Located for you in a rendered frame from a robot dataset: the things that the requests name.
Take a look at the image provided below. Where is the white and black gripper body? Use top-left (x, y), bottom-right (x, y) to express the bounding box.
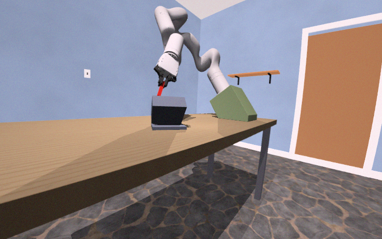
top-left (157, 53), bottom-right (179, 78)

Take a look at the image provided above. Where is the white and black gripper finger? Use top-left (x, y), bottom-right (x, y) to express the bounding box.
top-left (154, 65), bottom-right (165, 86)
top-left (163, 74), bottom-right (177, 88)

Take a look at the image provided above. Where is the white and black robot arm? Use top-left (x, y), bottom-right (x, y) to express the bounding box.
top-left (154, 6), bottom-right (229, 95)

